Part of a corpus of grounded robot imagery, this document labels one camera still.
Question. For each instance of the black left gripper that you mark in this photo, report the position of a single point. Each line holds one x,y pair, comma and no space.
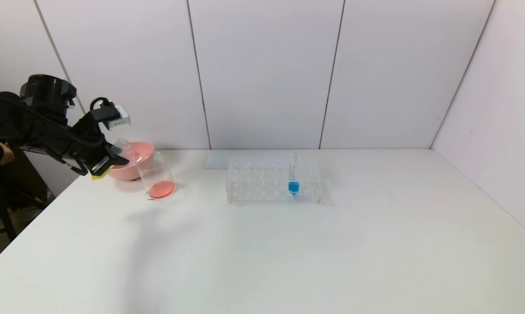
100,164

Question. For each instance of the test tube with yellow pigment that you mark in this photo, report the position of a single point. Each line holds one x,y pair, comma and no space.
121,146

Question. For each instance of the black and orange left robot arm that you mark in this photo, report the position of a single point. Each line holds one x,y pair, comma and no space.
26,122

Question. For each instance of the clear glass beaker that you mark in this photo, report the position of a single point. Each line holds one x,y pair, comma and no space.
161,189

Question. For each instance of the clear acrylic test tube rack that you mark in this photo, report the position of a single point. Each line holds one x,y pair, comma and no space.
262,196

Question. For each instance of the test tube with blue pigment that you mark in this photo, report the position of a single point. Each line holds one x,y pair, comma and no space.
293,187

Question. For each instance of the pink bowl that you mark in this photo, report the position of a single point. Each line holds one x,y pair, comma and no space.
135,170

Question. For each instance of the white paper sheet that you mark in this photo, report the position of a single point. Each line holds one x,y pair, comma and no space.
218,160

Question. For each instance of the black stool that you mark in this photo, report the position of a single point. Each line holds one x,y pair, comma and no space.
5,222

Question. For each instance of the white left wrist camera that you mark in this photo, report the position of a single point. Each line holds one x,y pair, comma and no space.
116,117

